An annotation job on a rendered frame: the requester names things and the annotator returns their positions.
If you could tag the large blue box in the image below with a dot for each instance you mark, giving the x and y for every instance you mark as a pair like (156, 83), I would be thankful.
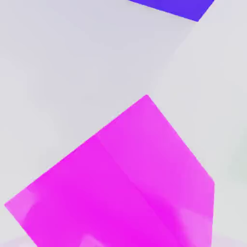
(177, 6)

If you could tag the large magenta box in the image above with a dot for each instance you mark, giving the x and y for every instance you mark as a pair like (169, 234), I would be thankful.
(123, 183)

